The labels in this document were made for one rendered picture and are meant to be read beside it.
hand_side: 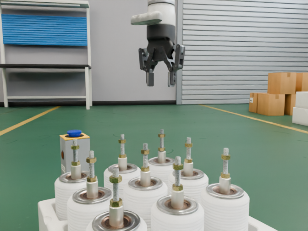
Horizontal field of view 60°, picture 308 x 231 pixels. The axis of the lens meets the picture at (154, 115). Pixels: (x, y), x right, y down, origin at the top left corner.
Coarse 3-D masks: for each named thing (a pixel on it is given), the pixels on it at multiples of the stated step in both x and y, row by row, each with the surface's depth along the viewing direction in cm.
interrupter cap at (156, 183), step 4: (152, 176) 61; (132, 180) 59; (136, 180) 59; (152, 180) 60; (156, 180) 59; (160, 180) 59; (128, 184) 57; (132, 184) 57; (136, 184) 57; (140, 184) 58; (152, 184) 58; (156, 184) 57; (160, 184) 57; (132, 188) 55; (136, 188) 55; (140, 188) 55; (144, 188) 55; (148, 188) 55; (152, 188) 55; (156, 188) 55
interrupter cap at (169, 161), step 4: (148, 160) 74; (152, 160) 74; (156, 160) 75; (168, 160) 75; (172, 160) 74; (152, 164) 71; (156, 164) 71; (160, 164) 71; (164, 164) 71; (168, 164) 71
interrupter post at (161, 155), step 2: (158, 152) 73; (160, 152) 73; (162, 152) 73; (164, 152) 73; (158, 154) 73; (160, 154) 73; (162, 154) 73; (164, 154) 73; (158, 156) 73; (160, 156) 73; (162, 156) 73; (164, 156) 73; (158, 158) 73; (160, 158) 73; (162, 158) 73; (164, 158) 73; (158, 160) 74; (160, 160) 73; (162, 160) 73; (164, 160) 73; (160, 162) 73; (162, 162) 73; (164, 162) 73
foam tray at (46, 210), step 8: (48, 200) 66; (40, 208) 62; (48, 208) 62; (40, 216) 62; (48, 216) 58; (56, 216) 58; (40, 224) 63; (48, 224) 55; (56, 224) 55; (64, 224) 55; (248, 224) 56; (256, 224) 55; (264, 224) 55
